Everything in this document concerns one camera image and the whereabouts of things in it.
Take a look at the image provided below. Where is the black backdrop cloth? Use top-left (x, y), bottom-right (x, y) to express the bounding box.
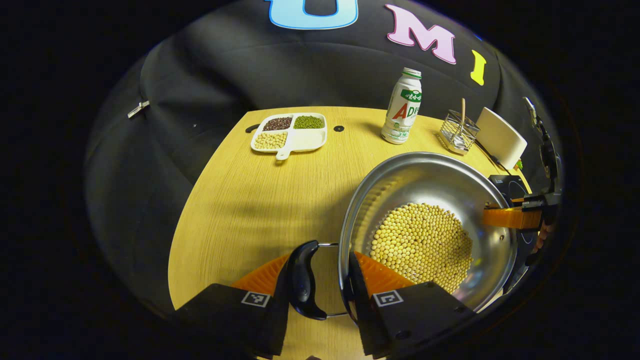
top-left (85, 0), bottom-right (563, 321)

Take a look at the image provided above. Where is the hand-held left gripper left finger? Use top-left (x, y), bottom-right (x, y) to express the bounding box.
top-left (172, 252), bottom-right (292, 358)

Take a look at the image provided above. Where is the black power cable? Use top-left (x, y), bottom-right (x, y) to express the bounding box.
top-left (474, 140), bottom-right (502, 169)

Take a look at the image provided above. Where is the white drink bottle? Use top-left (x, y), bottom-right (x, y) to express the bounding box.
top-left (381, 67), bottom-right (423, 145)

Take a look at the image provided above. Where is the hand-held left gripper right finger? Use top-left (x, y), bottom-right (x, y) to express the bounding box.
top-left (347, 251), bottom-right (476, 360)

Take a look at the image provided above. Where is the wire utensil holder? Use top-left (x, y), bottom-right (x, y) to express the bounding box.
top-left (439, 109), bottom-right (481, 155)

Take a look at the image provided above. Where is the white toaster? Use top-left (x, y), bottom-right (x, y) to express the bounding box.
top-left (475, 106), bottom-right (528, 171)

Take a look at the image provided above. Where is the black induction cooktop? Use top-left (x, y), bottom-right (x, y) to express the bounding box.
top-left (487, 174), bottom-right (538, 296)

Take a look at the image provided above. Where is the stainless steel pot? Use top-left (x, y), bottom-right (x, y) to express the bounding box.
top-left (286, 151), bottom-right (519, 323)

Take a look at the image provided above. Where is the white divided bean dish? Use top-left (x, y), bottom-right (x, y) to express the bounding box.
top-left (250, 112), bottom-right (328, 161)

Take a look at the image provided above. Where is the heap of soybeans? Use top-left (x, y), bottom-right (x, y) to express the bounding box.
top-left (369, 202), bottom-right (474, 295)

